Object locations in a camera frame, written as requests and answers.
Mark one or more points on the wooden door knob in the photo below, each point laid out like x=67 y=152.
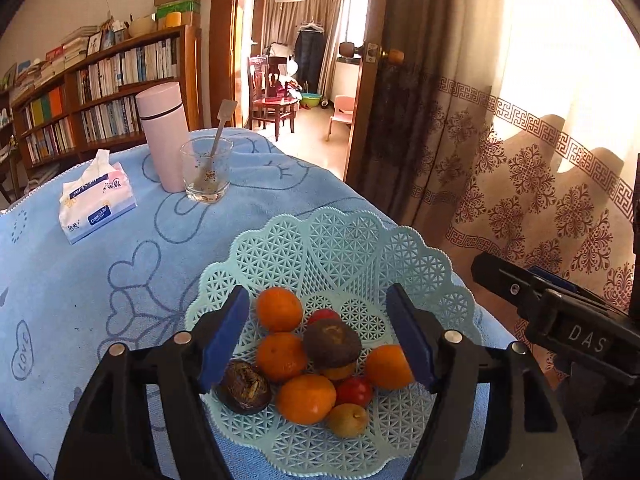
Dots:
x=395 y=55
x=348 y=49

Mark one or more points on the patterned curtain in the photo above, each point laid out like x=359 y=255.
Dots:
x=435 y=135
x=560 y=175

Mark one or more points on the clear glass cup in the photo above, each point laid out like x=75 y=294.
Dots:
x=206 y=172

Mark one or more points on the metal spoon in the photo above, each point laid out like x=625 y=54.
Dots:
x=220 y=130

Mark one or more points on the orange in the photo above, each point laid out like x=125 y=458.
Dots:
x=306 y=398
x=390 y=366
x=279 y=308
x=281 y=356

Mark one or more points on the red cherry tomato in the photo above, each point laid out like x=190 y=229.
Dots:
x=354 y=391
x=322 y=316

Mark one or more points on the small yellow fruit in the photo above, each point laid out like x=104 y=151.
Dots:
x=339 y=373
x=346 y=420

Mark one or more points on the small picture frame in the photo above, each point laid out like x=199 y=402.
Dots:
x=94 y=43

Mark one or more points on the hanging dark clothes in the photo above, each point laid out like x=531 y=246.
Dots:
x=310 y=52

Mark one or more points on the dark wooden chair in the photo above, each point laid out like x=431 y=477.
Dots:
x=257 y=85

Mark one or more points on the pink plastic child chair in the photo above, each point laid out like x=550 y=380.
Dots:
x=342 y=110

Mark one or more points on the pink thermos bottle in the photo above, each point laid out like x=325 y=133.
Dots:
x=162 y=135

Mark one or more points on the pile of stacked books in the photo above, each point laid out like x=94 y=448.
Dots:
x=65 y=52

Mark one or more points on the rows of shelved books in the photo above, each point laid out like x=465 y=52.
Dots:
x=125 y=67

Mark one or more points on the dark brown round fruit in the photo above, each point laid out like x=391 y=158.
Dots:
x=245 y=387
x=332 y=342

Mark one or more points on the beige balcony curtain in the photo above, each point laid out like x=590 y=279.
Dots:
x=287 y=15

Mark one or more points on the wooden door frame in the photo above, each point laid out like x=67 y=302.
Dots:
x=222 y=45

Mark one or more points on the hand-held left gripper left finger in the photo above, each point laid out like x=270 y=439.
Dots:
x=225 y=335

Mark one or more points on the brown wooden door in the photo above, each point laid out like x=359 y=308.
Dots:
x=367 y=110

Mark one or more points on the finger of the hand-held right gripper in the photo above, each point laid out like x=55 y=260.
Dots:
x=552 y=276
x=505 y=285

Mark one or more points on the light blue printed tablecloth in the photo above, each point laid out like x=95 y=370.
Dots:
x=100 y=270

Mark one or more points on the green plastic basin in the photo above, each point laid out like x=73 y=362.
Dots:
x=311 y=100

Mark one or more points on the light blue plastic lattice basket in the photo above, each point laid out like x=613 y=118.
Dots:
x=325 y=250

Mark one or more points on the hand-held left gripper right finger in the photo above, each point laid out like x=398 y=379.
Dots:
x=407 y=335

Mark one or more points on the wooden bookshelf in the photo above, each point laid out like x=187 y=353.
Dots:
x=192 y=75

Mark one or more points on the white blue tissue pack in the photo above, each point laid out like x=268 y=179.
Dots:
x=95 y=202

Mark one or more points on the woven bowl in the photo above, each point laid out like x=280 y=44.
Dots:
x=142 y=26

